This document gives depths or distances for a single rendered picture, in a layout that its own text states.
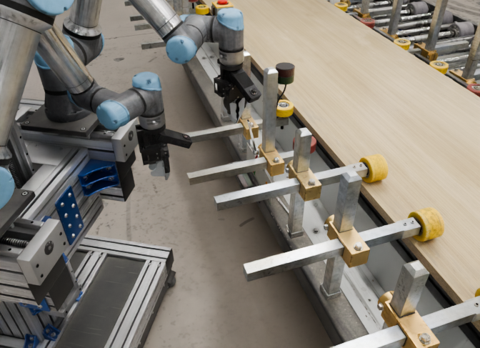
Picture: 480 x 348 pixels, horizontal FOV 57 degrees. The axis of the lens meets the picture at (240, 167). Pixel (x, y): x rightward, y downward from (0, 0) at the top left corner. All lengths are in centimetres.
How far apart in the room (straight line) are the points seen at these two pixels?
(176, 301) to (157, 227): 51
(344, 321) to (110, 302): 105
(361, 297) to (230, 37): 87
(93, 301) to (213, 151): 144
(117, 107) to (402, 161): 90
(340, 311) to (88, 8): 114
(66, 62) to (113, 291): 111
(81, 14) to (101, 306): 114
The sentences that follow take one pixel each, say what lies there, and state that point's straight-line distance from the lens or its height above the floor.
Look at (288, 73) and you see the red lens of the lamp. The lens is 138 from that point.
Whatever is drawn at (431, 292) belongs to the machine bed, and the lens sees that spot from 128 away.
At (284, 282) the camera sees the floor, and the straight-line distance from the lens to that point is 223.
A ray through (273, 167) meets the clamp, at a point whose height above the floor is 86.
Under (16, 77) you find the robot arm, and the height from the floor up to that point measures 139.
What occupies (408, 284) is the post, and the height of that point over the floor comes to 107.
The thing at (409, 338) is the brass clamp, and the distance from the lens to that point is 98.
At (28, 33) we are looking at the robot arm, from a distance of 95.
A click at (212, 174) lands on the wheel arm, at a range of 145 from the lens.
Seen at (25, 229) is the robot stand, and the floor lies 98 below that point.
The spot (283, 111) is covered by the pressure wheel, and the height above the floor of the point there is 90.
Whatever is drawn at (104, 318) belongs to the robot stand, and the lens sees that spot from 194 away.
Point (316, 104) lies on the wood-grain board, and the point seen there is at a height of 90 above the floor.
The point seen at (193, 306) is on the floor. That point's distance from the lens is 215.
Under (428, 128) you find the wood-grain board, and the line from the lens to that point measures 171.
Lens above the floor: 176
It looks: 38 degrees down
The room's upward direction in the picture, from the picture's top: 1 degrees counter-clockwise
